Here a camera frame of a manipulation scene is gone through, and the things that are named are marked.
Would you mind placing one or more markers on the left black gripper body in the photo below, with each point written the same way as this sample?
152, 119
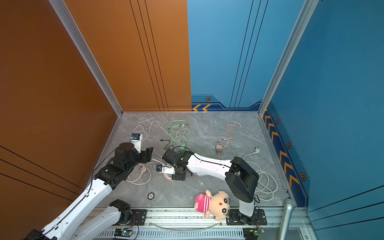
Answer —
144, 157

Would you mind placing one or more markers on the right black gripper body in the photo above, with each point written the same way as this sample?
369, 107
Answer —
178, 176

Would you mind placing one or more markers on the pink charger adapter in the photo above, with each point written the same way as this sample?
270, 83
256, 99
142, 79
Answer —
219, 147

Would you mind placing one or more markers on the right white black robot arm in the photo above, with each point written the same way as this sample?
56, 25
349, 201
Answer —
239, 176

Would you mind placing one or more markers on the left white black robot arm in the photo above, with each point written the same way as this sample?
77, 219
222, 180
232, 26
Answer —
69, 224

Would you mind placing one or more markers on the green charger upper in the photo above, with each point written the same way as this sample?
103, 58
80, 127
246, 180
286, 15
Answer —
182, 148

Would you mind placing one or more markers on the pink plush doll toy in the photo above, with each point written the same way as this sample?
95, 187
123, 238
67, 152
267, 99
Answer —
218, 205

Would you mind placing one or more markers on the left green circuit board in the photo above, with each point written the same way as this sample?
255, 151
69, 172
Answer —
123, 233

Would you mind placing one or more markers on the green circuit board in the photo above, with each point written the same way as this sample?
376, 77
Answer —
252, 233
123, 233

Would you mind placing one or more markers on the right green circuit board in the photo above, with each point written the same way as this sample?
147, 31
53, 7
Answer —
252, 233

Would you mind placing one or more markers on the silver metal pole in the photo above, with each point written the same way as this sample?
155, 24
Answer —
289, 207

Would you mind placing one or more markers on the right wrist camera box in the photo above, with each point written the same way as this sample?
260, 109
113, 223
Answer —
169, 170

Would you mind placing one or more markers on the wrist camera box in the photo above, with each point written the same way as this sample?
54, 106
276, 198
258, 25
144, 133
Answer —
136, 140
169, 170

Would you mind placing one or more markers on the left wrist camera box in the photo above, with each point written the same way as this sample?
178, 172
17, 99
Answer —
136, 140

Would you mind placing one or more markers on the aluminium front rail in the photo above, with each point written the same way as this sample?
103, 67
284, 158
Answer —
188, 224

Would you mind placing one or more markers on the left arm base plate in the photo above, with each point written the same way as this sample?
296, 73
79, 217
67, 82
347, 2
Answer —
135, 217

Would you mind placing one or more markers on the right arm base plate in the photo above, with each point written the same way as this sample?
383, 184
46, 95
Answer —
258, 218

